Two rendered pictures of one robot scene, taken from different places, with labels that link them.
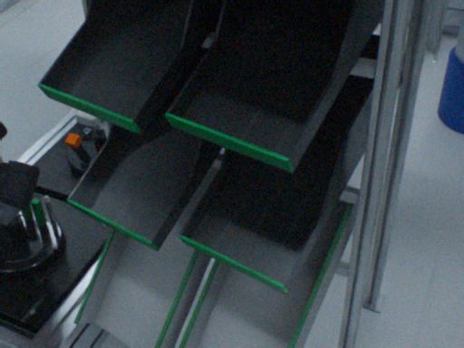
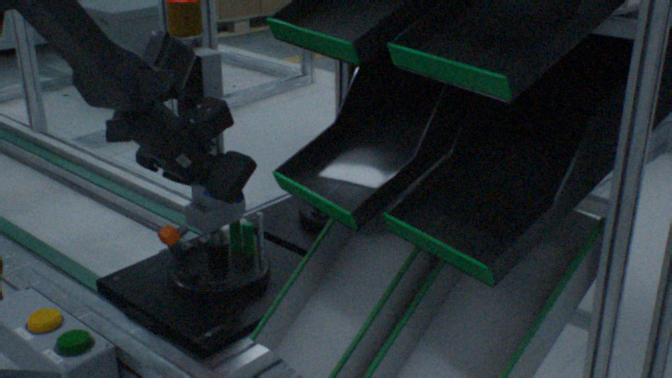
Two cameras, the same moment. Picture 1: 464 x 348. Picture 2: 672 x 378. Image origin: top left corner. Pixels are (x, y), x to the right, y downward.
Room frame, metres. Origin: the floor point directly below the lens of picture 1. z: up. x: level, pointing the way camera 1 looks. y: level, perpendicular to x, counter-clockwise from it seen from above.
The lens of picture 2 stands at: (-0.17, -0.08, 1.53)
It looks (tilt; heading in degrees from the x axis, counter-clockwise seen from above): 24 degrees down; 10
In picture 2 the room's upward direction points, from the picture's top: straight up
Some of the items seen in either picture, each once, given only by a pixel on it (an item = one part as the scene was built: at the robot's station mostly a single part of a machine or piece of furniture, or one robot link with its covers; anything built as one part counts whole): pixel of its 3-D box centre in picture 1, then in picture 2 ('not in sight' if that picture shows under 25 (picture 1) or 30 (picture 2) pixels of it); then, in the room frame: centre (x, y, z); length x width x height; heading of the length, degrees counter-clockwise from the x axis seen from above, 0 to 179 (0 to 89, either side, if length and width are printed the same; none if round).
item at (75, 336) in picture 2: not in sight; (74, 344); (0.57, 0.38, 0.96); 0.04 x 0.04 x 0.02
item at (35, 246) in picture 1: (20, 243); (219, 270); (0.74, 0.26, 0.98); 0.14 x 0.14 x 0.02
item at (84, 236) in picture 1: (23, 251); (219, 282); (0.74, 0.26, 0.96); 0.24 x 0.24 x 0.02; 58
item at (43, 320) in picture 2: not in sight; (44, 322); (0.61, 0.44, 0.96); 0.04 x 0.04 x 0.02
